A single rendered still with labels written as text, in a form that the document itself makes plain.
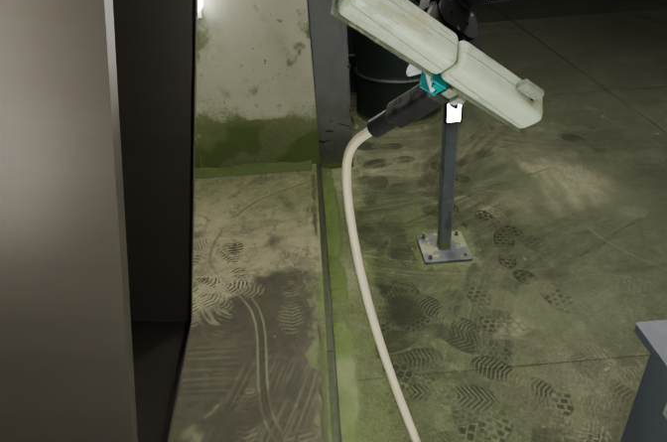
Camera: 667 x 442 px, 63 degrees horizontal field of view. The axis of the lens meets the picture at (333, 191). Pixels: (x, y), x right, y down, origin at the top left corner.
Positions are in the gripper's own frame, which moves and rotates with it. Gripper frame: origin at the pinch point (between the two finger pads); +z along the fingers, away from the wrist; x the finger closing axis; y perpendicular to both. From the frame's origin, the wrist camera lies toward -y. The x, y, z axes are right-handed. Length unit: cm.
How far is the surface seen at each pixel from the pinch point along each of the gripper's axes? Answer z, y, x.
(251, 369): 26, 128, -42
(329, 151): -98, 186, -88
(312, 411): 36, 107, -55
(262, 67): -118, 173, -35
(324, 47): -130, 151, -55
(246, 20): -130, 162, -18
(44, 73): 18.7, 4.6, 41.2
